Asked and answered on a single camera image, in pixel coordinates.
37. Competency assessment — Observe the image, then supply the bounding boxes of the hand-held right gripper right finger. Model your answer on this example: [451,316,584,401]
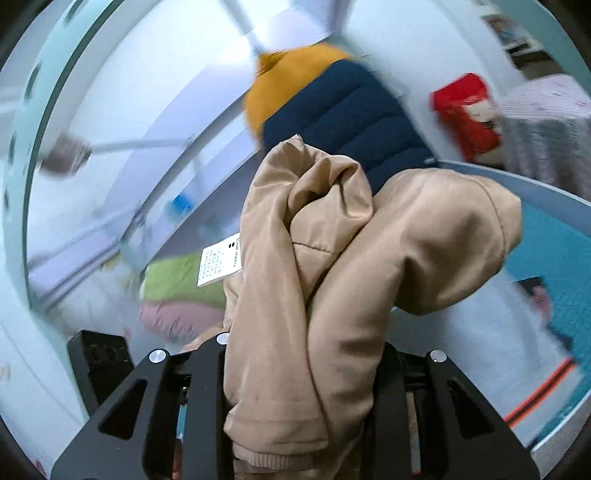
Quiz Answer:
[365,344,541,480]

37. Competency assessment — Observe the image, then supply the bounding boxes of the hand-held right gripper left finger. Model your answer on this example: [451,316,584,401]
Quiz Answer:
[51,332,234,480]

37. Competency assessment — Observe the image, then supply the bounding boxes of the tan jacket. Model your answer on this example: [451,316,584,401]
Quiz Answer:
[182,134,523,480]

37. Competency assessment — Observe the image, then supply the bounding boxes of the pink quilt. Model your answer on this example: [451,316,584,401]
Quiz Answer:
[139,302,228,343]

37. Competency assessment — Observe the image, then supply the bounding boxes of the folded grey pants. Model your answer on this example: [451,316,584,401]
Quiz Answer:
[392,270,583,449]

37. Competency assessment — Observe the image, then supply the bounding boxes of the green quilt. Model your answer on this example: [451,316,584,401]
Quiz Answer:
[140,253,228,311]

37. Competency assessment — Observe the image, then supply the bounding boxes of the teal quilted bed mat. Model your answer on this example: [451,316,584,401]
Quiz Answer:
[501,202,591,365]

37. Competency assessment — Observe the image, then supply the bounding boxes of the yellow and navy puffer jacket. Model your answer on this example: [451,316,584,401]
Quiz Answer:
[243,44,440,195]

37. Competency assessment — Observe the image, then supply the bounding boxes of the red cartoon bag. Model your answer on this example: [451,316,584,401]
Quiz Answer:
[429,73,505,162]

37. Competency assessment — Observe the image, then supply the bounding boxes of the round table with printed cloth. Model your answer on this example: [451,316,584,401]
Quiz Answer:
[498,74,591,204]

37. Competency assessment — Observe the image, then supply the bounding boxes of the mint green bed frame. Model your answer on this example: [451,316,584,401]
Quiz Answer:
[0,0,153,352]

